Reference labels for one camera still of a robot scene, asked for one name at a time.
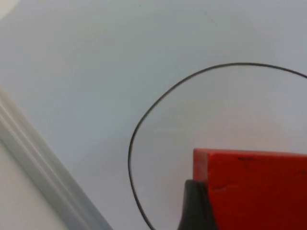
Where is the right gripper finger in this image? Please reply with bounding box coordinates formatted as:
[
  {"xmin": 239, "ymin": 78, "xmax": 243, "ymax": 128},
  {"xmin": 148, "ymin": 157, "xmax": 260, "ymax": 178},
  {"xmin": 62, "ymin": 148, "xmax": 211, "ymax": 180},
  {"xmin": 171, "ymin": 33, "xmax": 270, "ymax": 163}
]
[{"xmin": 177, "ymin": 179, "xmax": 219, "ymax": 230}]

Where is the red cube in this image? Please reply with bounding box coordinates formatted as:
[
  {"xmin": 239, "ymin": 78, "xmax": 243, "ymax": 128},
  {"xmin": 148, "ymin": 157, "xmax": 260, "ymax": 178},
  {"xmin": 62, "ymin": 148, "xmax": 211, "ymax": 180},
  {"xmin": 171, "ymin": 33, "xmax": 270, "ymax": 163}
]
[{"xmin": 193, "ymin": 148, "xmax": 307, "ymax": 230}]

